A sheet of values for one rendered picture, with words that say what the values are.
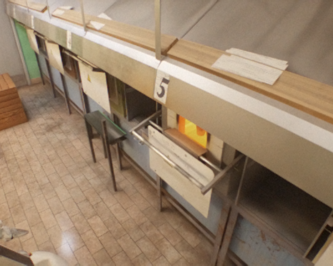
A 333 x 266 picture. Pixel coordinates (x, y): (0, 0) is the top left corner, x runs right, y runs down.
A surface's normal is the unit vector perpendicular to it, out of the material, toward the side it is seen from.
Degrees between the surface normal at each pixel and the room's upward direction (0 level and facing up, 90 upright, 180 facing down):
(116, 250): 0
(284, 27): 33
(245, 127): 80
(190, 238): 0
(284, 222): 0
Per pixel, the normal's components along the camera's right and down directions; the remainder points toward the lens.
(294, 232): 0.00, -0.83
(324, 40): -0.43, -0.50
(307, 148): -0.77, 0.20
